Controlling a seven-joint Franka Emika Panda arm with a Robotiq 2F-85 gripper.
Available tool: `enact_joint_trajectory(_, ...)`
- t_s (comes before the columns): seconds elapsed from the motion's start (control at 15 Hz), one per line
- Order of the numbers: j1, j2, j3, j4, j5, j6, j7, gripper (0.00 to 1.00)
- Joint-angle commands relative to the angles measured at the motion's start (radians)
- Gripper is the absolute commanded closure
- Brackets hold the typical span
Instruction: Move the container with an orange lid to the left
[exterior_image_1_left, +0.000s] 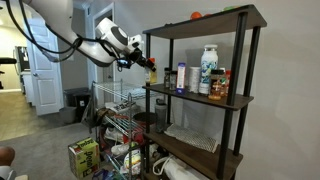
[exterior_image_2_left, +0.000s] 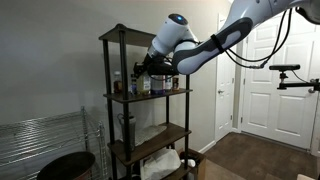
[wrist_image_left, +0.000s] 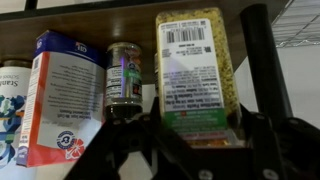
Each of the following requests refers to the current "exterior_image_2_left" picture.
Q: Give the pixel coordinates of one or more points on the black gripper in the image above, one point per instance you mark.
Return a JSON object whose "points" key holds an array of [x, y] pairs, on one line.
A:
{"points": [[149, 61]]}

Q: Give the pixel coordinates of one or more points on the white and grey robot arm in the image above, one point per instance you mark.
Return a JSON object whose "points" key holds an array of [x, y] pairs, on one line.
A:
{"points": [[206, 50]]}

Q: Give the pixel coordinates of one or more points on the dark spice jar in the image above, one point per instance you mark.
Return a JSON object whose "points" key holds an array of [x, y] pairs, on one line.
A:
{"points": [[133, 86]]}

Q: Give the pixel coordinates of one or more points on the white blue red carton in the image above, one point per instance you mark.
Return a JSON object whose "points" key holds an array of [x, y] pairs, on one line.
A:
{"points": [[157, 85]]}

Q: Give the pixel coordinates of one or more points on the clear bottle with brown liquid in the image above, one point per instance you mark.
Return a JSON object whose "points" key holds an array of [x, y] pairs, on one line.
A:
{"points": [[117, 84]]}

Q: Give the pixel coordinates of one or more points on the reddish brown jar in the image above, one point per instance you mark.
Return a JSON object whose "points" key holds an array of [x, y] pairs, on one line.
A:
{"points": [[175, 83]]}

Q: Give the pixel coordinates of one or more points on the grey shaker cup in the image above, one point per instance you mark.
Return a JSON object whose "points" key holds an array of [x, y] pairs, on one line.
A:
{"points": [[130, 131]]}

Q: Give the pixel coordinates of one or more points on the checkered cloth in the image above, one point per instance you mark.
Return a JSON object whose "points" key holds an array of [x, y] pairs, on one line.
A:
{"points": [[150, 133]]}

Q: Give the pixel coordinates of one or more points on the narrow white door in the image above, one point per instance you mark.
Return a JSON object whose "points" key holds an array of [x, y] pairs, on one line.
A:
{"points": [[224, 100]]}

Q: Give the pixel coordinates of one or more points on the white plastic bag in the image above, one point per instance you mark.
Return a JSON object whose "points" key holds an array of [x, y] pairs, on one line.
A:
{"points": [[160, 164]]}

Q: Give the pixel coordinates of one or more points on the white object in cardboard box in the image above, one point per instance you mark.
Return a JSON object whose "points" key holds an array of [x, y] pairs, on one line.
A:
{"points": [[189, 163]]}

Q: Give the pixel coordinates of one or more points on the brown cardboard box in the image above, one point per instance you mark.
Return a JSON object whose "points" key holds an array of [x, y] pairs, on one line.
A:
{"points": [[200, 165]]}

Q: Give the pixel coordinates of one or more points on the black round bin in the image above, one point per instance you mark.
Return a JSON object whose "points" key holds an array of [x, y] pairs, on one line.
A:
{"points": [[66, 166]]}

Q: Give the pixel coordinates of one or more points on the wide white panel door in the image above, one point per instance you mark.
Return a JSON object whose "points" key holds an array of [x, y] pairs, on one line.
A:
{"points": [[283, 113]]}

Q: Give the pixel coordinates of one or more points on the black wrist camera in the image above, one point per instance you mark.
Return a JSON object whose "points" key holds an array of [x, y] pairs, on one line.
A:
{"points": [[163, 69]]}

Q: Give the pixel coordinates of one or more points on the dark wood black-frame shelf unit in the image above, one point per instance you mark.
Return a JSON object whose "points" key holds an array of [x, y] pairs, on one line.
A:
{"points": [[125, 100]]}

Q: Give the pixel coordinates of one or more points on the black camera on mount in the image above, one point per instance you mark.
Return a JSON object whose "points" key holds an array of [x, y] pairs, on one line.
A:
{"points": [[284, 67]]}

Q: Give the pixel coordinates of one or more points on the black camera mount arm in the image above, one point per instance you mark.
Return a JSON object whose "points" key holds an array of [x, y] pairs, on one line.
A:
{"points": [[296, 85]]}

